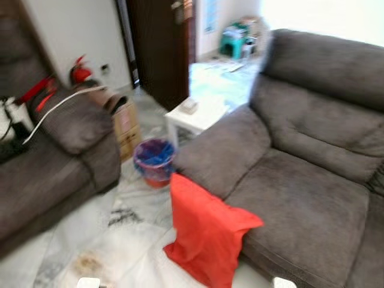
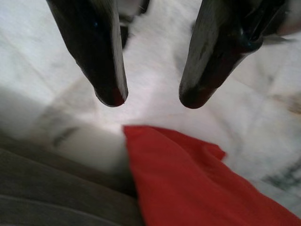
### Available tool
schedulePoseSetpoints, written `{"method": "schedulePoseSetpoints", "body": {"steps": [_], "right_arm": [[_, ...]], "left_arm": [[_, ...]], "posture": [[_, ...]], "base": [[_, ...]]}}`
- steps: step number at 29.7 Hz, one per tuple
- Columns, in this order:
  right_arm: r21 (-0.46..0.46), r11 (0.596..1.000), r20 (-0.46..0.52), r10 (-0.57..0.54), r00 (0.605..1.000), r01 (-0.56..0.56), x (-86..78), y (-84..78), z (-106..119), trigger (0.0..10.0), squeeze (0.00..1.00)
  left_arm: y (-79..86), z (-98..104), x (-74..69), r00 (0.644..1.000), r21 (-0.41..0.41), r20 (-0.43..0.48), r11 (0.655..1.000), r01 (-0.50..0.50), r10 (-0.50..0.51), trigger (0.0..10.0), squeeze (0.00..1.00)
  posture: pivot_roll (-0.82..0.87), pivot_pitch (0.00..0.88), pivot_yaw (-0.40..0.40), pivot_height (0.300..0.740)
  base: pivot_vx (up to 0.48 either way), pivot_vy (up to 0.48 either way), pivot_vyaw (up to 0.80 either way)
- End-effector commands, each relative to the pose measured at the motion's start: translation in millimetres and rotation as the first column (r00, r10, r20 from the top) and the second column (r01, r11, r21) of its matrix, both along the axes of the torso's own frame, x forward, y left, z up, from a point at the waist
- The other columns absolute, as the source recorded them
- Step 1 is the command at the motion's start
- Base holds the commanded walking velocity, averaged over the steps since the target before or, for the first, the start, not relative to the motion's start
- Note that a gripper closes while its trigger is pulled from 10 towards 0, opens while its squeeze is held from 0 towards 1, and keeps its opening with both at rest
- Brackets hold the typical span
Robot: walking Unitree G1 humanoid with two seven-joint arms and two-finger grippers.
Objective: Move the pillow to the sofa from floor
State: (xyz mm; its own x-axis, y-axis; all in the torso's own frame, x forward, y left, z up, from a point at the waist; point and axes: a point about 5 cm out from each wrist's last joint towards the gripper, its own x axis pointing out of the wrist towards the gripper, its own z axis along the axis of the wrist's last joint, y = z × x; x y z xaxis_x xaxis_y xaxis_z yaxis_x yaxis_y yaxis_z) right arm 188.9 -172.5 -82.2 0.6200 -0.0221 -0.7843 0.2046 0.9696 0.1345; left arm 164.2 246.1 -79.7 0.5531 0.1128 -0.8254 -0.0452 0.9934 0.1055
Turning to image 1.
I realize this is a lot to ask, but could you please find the red pillow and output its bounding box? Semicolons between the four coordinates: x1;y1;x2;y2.
163;173;265;288

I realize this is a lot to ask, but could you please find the dark grey two-seat sofa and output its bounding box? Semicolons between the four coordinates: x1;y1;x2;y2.
173;29;384;288

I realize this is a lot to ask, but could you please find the dark grey fabric sofa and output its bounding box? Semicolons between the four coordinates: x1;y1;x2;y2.
0;0;122;260

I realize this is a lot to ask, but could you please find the green plastic stool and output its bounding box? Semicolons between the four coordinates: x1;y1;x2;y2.
218;23;250;59

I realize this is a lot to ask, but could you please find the white side table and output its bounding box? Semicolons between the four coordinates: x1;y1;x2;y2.
165;96;232;148

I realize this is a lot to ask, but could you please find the beige tissue box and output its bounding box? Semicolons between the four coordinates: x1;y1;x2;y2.
180;98;199;115

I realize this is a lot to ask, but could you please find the dark brown wooden door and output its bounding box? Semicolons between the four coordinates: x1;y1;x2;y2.
126;0;196;112

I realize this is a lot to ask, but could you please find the cardboard box with arrows print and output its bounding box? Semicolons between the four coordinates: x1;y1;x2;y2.
119;129;143;161

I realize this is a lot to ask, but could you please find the taped cardboard box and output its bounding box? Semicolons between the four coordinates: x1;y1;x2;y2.
114;102;140;136

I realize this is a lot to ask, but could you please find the brown rolled mat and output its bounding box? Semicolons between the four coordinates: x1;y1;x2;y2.
89;86;128;116

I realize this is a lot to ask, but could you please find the red fire extinguisher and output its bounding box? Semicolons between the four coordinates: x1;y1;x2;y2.
70;55;94;86

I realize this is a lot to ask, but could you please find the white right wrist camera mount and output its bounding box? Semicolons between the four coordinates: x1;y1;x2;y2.
273;277;298;288

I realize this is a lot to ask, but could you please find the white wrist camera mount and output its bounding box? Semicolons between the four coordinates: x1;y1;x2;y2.
77;277;101;288
273;277;298;288

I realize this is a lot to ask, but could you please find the white cable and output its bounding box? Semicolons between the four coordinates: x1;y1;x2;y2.
23;85;107;145

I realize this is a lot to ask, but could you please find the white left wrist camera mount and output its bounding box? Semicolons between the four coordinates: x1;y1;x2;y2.
77;277;101;288

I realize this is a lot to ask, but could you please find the red strap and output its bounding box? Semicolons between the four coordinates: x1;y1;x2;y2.
18;76;59;113

